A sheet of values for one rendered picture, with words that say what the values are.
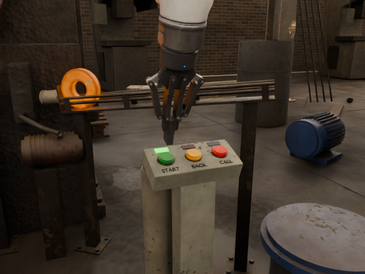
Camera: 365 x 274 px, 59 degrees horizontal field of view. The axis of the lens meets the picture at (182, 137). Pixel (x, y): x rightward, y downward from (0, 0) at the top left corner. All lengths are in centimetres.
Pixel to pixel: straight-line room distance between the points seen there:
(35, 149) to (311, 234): 98
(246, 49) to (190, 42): 287
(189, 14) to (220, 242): 116
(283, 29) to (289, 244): 436
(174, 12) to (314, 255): 59
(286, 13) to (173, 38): 446
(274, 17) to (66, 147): 438
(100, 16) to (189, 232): 486
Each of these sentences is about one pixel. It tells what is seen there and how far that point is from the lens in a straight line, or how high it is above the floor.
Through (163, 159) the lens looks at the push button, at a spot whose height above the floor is 61.
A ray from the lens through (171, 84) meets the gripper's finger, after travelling 67.
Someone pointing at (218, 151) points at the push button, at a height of 61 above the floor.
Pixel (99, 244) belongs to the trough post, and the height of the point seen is 1.
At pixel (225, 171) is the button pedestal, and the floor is 56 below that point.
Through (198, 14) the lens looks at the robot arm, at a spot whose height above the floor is 93.
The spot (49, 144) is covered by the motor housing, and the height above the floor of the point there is 51.
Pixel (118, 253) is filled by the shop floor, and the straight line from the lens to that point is 151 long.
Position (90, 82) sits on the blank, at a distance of 128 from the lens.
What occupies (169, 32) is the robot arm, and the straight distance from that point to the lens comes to 62.
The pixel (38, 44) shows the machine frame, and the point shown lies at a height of 87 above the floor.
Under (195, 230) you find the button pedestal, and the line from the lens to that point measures 89.
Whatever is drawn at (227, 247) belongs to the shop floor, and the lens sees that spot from 154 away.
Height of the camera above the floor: 89
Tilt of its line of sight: 17 degrees down
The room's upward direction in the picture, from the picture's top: straight up
